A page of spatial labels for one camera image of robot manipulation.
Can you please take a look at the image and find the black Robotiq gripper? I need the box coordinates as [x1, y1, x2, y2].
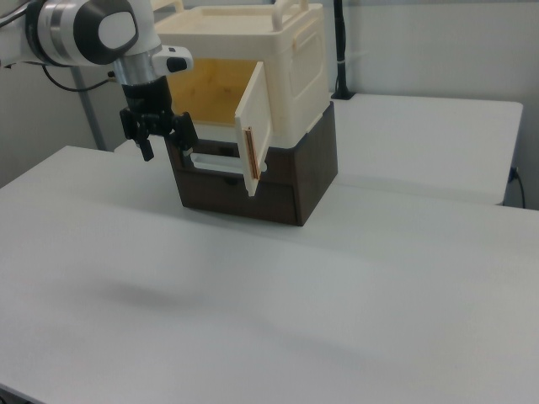
[119, 77, 200, 162]

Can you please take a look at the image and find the cream cabinet door copper handle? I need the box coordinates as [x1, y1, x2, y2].
[233, 60, 275, 199]

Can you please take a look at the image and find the dark brown wooden box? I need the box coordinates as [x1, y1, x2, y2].
[165, 99, 339, 228]

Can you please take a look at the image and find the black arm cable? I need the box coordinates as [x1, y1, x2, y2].
[40, 65, 117, 93]

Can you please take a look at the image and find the cream tray with handles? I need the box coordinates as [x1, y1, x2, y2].
[150, 0, 330, 149]

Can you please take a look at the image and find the black camera stand pole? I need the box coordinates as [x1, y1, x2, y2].
[330, 0, 356, 102]

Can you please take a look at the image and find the black wall cable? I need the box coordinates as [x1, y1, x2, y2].
[508, 165, 528, 210]

